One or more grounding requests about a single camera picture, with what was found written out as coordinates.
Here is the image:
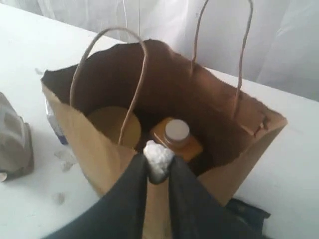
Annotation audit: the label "spaghetti packet dark blue ends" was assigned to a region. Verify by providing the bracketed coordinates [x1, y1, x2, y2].
[225, 198, 271, 239]

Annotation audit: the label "clear plastic wrapper scrap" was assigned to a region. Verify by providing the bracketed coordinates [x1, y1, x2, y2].
[54, 147, 77, 164]

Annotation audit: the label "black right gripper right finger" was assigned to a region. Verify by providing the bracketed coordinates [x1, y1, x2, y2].
[168, 156, 257, 239]

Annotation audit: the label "small white blue carton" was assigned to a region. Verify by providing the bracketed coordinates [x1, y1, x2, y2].
[45, 100, 68, 145]

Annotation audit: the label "kraft pouch with orange label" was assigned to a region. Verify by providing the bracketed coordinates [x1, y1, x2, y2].
[0, 93, 34, 182]

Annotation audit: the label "brown paper shopping bag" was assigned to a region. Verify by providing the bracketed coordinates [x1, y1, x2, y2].
[41, 0, 288, 239]

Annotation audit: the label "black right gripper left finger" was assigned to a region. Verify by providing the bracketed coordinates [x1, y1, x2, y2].
[47, 154, 148, 239]

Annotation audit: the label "yellow millet bottle white cap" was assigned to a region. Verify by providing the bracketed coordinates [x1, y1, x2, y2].
[151, 118, 203, 162]

